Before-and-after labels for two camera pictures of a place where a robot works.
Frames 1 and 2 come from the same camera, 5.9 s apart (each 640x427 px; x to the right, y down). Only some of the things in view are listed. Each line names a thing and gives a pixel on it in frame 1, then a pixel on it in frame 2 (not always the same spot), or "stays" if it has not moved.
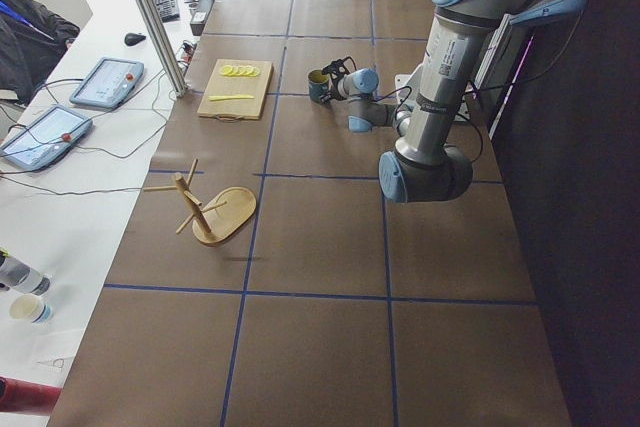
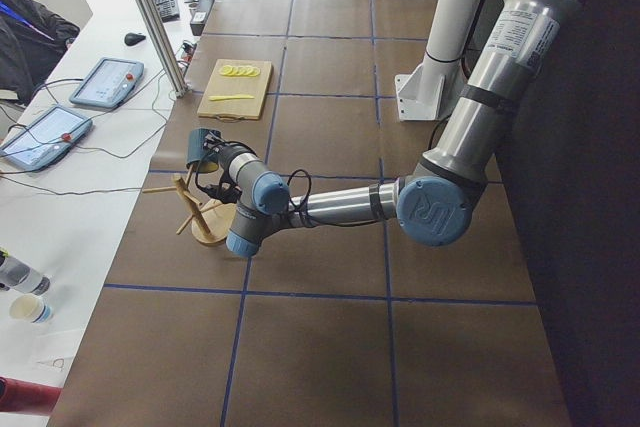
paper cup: [30, 308] stays
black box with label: [199, 15] stays
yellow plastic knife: [225, 97] stays
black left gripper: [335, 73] → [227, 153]
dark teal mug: [318, 84] → [199, 159]
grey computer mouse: [132, 38] stays
